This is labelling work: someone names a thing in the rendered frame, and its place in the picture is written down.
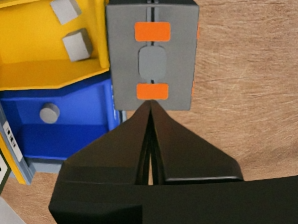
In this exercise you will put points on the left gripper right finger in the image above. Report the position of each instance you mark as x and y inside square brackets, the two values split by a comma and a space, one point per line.
[184, 157]

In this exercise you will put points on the grey round disc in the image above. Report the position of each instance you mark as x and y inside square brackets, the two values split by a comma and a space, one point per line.
[49, 113]

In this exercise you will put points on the olive green case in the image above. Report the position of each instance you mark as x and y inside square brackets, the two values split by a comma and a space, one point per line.
[5, 171]

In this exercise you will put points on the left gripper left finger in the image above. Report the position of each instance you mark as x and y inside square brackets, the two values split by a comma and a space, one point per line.
[117, 155]

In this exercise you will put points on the blue open bin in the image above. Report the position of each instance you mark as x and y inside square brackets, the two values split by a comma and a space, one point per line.
[82, 117]

